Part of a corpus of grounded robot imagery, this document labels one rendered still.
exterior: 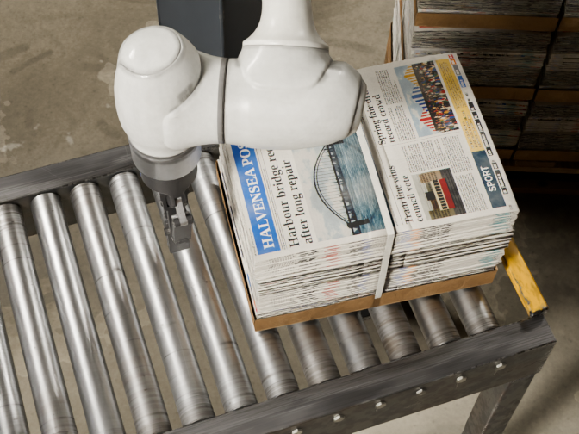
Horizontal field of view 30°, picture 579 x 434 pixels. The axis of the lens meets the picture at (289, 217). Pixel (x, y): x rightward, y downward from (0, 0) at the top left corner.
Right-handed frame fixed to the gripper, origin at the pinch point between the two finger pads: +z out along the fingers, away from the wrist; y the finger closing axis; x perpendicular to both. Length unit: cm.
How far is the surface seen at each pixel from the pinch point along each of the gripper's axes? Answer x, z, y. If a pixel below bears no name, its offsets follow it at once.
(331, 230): -18.7, -9.9, -11.5
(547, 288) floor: -89, 93, 13
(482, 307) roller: -42.0, 13.2, -19.3
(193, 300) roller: -0.5, 13.9, -3.8
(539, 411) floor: -73, 93, -15
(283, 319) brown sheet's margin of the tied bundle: -11.9, 9.7, -13.1
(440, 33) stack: -67, 34, 49
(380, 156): -29.5, -9.8, -2.3
